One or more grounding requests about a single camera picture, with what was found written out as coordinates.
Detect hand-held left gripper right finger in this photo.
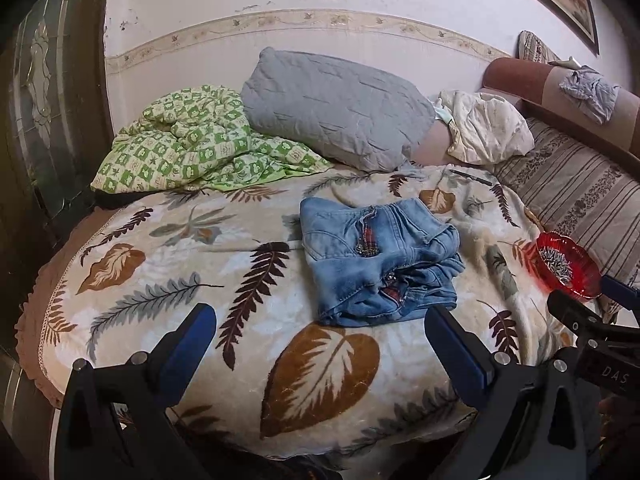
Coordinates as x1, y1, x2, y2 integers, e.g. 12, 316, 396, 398
424, 304, 592, 480

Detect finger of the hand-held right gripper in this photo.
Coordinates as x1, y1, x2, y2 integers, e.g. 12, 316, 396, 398
547, 289, 607, 334
599, 274, 640, 312

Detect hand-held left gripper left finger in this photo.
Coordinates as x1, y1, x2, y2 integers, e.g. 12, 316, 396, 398
57, 302, 219, 480

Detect blue denim pants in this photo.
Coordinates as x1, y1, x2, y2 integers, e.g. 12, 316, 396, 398
299, 196, 466, 329

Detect red glass bowl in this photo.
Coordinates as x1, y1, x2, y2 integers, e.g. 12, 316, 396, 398
535, 231, 602, 302

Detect leaf print blanket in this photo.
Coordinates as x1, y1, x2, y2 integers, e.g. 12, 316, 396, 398
37, 166, 602, 462

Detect striped sofa cover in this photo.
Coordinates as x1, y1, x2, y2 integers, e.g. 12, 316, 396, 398
492, 117, 640, 322

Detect brown fringed bedspread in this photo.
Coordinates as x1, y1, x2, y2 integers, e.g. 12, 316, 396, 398
14, 204, 128, 411

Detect green checked blanket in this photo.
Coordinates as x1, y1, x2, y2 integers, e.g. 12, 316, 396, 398
90, 85, 335, 196

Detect grey crumpled cloth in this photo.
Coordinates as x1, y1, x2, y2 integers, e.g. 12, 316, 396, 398
559, 66, 621, 125

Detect cream pillow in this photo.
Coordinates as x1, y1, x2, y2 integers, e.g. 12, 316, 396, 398
435, 90, 536, 166

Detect pink pillow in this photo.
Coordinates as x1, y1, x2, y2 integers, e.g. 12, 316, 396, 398
412, 122, 462, 167

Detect white green printed cloth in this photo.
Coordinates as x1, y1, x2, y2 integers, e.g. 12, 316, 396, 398
431, 100, 457, 124

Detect patterned cushion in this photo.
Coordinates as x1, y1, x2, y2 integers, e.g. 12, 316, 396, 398
516, 30, 564, 66

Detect grey quilted pillow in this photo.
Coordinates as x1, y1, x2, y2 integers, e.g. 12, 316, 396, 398
240, 47, 437, 174

